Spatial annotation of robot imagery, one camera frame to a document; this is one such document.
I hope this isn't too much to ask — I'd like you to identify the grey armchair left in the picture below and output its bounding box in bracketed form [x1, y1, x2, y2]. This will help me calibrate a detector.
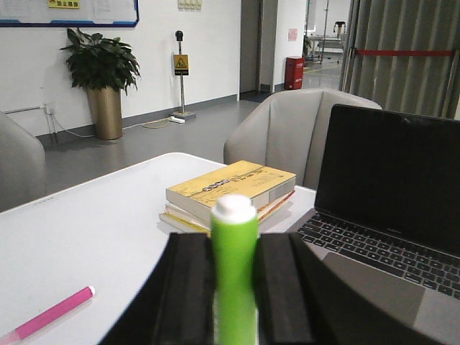
[224, 88, 382, 190]

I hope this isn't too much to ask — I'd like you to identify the top yellow book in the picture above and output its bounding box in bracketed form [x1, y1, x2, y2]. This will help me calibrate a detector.
[166, 160, 296, 219]

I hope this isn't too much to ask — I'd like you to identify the middle book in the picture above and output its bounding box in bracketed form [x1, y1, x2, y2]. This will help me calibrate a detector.
[163, 190, 295, 230]

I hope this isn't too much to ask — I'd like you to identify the pink marker pen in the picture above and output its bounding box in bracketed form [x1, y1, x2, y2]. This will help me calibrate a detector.
[1, 285, 96, 344]

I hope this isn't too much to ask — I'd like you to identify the bottom book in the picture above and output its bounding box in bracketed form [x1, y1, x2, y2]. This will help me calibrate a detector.
[159, 213, 211, 236]

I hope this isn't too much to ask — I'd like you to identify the potted green plant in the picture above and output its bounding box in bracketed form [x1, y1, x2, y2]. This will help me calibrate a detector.
[63, 28, 140, 140]

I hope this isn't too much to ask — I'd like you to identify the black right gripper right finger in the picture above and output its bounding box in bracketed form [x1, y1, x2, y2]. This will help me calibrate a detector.
[255, 233, 438, 344]

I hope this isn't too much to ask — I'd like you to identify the yellow warning sign stand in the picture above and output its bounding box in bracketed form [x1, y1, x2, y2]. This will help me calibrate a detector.
[170, 30, 196, 121]

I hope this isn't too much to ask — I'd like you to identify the white power strip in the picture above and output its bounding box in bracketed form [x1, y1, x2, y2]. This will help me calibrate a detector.
[169, 116, 185, 124]

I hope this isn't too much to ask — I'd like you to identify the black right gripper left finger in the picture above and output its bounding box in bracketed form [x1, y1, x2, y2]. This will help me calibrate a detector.
[101, 233, 215, 344]

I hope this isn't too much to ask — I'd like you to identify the green marker pen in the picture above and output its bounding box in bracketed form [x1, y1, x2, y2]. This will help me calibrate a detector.
[211, 194, 259, 344]

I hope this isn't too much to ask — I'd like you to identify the red fire cabinet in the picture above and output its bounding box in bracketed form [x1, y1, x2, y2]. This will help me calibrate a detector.
[284, 56, 305, 90]

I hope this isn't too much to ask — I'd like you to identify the grey open laptop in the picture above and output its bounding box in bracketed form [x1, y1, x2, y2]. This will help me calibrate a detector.
[292, 104, 459, 344]

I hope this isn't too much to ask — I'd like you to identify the blue framed notice board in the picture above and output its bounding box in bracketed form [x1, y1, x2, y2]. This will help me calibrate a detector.
[1, 0, 139, 27]

